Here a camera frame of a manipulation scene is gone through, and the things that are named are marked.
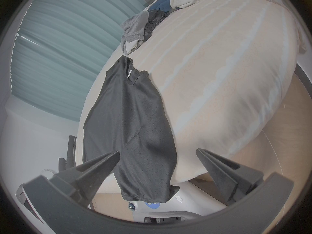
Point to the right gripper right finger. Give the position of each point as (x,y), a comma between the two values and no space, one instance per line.
(224,179)

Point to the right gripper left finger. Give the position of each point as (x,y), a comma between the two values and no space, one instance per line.
(90,179)

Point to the black T-shirt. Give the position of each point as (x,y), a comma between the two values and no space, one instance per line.
(129,118)

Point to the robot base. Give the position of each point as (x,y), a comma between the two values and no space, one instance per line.
(195,199)

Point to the bed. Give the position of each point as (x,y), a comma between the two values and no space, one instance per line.
(219,69)

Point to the pile of clothes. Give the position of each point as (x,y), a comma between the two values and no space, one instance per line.
(135,25)

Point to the blue-green curtain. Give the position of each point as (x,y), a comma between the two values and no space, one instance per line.
(48,82)
(85,16)

